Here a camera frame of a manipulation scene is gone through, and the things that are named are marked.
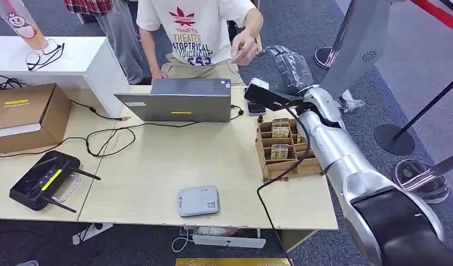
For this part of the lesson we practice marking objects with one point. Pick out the person's left hand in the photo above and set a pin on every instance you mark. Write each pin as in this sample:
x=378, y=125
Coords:
x=246, y=47

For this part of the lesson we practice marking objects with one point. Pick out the person's right hand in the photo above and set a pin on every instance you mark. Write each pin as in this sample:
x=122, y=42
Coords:
x=159, y=74

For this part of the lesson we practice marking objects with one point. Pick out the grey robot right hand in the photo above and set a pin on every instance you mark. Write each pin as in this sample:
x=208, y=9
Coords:
x=292, y=71

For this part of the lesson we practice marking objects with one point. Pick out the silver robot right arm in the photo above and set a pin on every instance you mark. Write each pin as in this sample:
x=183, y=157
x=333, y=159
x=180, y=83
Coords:
x=333, y=143

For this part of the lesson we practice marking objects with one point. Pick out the dark round stand base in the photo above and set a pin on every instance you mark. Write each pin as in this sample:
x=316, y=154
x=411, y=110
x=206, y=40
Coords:
x=323, y=57

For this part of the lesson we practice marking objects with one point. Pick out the grey laptop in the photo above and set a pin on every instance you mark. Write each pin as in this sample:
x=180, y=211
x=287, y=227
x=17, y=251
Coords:
x=182, y=106

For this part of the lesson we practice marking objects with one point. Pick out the person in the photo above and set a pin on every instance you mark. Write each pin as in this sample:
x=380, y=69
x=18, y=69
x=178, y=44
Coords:
x=120, y=33
x=197, y=33

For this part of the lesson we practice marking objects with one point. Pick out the gold printed card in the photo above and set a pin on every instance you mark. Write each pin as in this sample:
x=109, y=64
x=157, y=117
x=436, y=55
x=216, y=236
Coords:
x=281, y=132
x=279, y=152
x=280, y=122
x=301, y=138

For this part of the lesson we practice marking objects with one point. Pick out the black smartphone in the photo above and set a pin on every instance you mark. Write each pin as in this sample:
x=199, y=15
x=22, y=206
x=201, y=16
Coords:
x=256, y=109

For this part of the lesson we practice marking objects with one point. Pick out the small black knob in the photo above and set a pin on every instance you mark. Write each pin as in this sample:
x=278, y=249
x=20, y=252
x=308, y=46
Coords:
x=260, y=119

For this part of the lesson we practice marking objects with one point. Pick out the silver standing sign panel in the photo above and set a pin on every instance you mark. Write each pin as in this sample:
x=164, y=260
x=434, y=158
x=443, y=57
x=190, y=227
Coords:
x=358, y=47

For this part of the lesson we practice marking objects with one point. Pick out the wooden card box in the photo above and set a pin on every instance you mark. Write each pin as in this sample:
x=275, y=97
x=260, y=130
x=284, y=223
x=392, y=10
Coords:
x=281, y=167

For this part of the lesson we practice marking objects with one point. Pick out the black eyeglasses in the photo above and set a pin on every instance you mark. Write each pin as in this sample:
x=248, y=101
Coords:
x=41, y=62

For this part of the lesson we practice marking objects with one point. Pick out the grey card reader device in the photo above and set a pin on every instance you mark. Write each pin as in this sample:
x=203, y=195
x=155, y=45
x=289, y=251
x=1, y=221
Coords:
x=198, y=201

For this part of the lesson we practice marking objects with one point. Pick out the brown cardboard box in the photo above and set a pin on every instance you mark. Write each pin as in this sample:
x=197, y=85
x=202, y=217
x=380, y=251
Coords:
x=24, y=117

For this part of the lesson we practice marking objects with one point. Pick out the red barrier belt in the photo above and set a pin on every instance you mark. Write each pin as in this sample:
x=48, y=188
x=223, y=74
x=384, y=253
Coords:
x=437, y=14

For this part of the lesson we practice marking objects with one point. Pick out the black controller with antennas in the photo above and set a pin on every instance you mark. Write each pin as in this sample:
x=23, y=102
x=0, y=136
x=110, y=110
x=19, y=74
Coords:
x=39, y=180

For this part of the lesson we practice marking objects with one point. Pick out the white power strip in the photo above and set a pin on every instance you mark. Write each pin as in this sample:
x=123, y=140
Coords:
x=228, y=241
x=90, y=232

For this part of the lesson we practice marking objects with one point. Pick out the clear round acrylic sign base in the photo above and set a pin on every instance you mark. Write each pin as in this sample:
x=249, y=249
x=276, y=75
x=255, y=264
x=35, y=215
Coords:
x=424, y=181

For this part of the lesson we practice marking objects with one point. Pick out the gold floor mat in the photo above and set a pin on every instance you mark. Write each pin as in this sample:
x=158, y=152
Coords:
x=234, y=262

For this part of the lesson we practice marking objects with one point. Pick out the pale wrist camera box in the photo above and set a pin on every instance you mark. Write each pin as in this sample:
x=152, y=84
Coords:
x=263, y=97

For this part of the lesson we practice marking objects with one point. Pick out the black stanchion post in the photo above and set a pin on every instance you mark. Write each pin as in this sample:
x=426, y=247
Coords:
x=394, y=140

